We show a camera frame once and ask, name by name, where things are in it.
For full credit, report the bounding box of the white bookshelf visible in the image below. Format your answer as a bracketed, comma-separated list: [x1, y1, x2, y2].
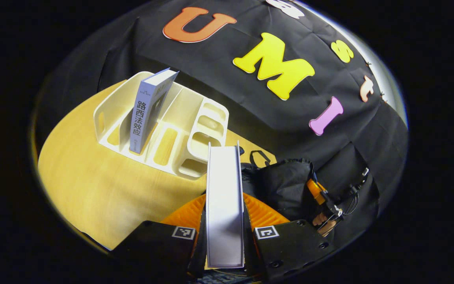
[93, 71, 230, 181]

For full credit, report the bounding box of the grey-blue book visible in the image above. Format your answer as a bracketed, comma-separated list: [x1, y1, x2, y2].
[129, 67, 180, 155]

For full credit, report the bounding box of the white book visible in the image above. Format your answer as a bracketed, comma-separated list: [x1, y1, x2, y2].
[205, 142, 246, 269]

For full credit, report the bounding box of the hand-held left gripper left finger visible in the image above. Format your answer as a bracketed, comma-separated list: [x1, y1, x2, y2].
[112, 192, 208, 278]

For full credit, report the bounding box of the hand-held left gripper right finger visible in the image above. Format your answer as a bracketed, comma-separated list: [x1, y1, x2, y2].
[243, 192, 337, 279]

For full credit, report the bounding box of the blue schoolbag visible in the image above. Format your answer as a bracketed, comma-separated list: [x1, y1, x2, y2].
[237, 150, 319, 222]

